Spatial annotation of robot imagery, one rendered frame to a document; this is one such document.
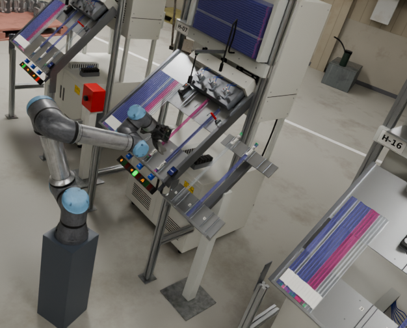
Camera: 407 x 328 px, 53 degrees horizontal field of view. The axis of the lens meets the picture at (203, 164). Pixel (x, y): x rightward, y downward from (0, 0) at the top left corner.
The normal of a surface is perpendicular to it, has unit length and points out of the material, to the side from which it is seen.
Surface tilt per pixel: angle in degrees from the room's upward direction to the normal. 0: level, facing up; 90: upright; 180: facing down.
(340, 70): 90
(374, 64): 90
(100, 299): 0
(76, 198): 7
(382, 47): 90
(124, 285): 0
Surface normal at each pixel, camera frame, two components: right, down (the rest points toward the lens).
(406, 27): -0.46, 0.35
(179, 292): 0.25, -0.84
